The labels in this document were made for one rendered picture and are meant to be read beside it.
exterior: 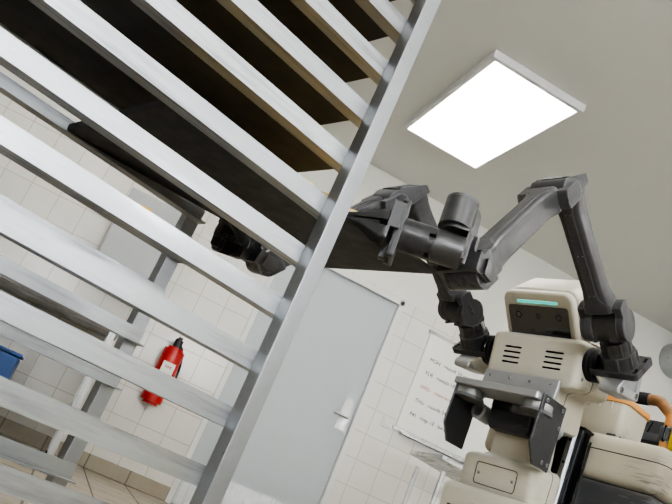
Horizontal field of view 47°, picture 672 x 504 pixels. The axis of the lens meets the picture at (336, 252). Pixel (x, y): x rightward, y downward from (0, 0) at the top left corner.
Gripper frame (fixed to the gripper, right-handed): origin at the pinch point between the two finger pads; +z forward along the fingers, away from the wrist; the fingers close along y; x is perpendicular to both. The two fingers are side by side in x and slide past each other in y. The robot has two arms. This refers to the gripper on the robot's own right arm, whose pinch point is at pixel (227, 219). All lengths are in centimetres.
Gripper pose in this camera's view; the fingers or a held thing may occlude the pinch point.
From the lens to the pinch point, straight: 159.3
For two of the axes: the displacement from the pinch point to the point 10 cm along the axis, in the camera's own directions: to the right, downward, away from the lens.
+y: 3.4, -9.0, 2.6
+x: 9.4, 3.2, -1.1
